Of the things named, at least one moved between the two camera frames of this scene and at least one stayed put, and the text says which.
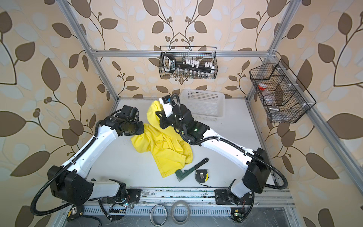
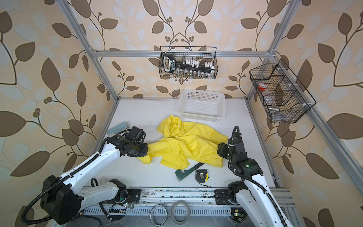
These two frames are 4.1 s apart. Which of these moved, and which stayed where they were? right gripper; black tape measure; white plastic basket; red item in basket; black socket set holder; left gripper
Moved: left gripper; right gripper
Stayed: black tape measure; white plastic basket; black socket set holder; red item in basket
